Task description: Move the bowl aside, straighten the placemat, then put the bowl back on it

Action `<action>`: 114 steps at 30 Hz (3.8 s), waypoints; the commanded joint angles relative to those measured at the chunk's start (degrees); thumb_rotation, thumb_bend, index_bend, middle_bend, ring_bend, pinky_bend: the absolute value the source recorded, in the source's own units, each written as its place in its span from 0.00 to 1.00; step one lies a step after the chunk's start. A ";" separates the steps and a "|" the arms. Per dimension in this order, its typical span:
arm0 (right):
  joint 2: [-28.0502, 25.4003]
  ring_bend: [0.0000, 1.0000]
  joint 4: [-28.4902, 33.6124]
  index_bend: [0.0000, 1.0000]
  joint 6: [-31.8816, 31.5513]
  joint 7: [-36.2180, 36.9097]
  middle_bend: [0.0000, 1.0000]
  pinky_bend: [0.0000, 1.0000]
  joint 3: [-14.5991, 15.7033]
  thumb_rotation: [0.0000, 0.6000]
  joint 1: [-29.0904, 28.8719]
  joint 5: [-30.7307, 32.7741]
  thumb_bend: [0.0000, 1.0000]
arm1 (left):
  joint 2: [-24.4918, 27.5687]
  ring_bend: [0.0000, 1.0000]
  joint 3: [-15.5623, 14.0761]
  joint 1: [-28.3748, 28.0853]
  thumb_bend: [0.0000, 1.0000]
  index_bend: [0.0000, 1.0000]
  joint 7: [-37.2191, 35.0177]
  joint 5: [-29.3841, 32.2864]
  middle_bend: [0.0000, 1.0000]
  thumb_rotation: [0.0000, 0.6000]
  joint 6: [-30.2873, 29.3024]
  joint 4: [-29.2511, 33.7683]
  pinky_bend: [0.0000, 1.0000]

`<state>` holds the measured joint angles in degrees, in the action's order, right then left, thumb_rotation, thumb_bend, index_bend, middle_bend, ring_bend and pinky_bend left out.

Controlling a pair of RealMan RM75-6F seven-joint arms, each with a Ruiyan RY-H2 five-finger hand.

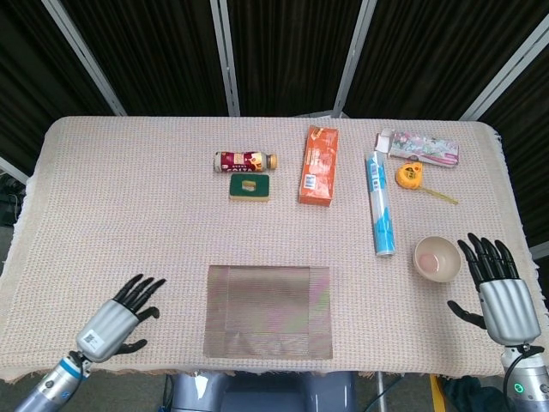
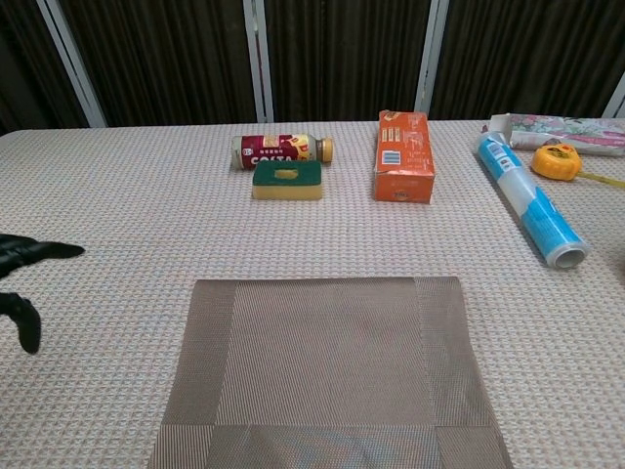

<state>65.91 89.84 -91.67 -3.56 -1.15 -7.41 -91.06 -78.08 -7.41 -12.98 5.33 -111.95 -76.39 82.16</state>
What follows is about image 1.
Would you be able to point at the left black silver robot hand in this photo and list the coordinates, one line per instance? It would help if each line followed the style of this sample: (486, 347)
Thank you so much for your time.
(103, 328)

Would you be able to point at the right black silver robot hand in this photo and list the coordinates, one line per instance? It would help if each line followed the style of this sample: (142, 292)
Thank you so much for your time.
(510, 309)

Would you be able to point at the beige bowl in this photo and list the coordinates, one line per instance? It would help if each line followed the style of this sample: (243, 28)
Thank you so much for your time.
(446, 266)

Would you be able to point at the brown woven placemat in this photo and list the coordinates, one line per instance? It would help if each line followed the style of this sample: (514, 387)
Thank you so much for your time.
(266, 309)

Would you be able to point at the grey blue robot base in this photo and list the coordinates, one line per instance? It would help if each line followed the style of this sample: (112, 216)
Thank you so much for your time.
(257, 390)

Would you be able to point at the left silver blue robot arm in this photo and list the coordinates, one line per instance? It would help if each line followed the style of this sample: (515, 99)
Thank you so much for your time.
(51, 384)

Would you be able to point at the dark teal bag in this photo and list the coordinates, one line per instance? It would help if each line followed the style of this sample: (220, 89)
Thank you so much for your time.
(472, 395)

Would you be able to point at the yellow strip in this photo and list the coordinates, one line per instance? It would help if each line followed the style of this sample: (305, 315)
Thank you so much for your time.
(437, 395)

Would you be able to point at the beige woven tablecloth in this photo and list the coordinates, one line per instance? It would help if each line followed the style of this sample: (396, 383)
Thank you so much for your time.
(128, 214)

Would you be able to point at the grey metal table leg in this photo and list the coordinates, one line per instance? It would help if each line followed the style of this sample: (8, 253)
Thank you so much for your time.
(380, 392)

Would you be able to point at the black equipment stand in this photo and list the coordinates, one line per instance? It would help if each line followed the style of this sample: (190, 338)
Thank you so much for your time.
(8, 201)

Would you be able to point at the dark pleated partition panel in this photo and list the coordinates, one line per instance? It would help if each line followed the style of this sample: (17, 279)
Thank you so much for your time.
(150, 56)
(429, 56)
(30, 86)
(287, 56)
(527, 150)

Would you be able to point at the yellow tape measure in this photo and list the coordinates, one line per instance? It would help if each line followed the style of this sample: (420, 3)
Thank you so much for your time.
(409, 173)

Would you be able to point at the blue white cling film roll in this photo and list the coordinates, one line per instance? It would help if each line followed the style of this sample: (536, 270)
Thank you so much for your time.
(379, 201)

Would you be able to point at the floral print box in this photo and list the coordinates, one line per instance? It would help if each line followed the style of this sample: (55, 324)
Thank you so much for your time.
(424, 148)

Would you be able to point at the green yellow sponge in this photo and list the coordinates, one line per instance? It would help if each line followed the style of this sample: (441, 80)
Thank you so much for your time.
(238, 189)

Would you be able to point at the red Costa coffee bottle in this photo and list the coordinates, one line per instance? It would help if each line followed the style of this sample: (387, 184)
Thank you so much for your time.
(240, 161)

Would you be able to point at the orange carton box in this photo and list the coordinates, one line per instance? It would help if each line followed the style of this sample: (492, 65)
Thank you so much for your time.
(319, 167)

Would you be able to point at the grey metal partition post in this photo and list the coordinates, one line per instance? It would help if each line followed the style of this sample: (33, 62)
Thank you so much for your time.
(227, 64)
(81, 56)
(13, 168)
(352, 64)
(506, 73)
(540, 250)

